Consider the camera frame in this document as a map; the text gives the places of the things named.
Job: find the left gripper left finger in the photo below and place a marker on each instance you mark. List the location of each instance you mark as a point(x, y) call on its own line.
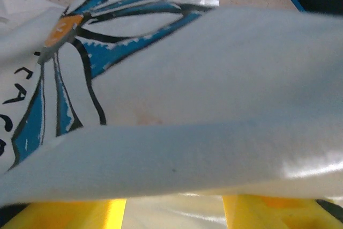
point(67, 215)

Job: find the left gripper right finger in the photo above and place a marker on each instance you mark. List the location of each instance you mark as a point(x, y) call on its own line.
point(268, 215)

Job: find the white t-shirt with flower print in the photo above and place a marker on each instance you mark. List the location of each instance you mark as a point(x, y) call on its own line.
point(214, 78)

